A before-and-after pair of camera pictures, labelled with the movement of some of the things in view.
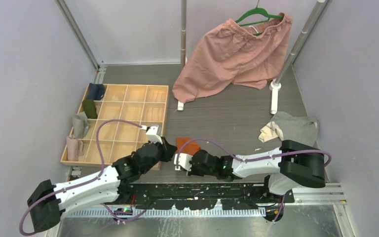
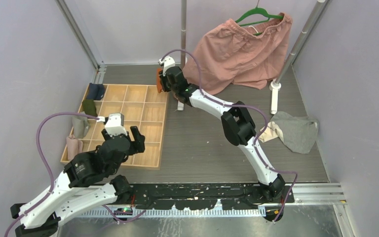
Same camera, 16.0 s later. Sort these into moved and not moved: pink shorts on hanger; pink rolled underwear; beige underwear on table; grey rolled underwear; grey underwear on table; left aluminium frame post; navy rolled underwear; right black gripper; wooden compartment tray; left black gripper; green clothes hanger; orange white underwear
Moved: left black gripper; right black gripper; orange white underwear
Not moved: pink rolled underwear; beige underwear on table; green clothes hanger; navy rolled underwear; pink shorts on hanger; grey rolled underwear; wooden compartment tray; grey underwear on table; left aluminium frame post
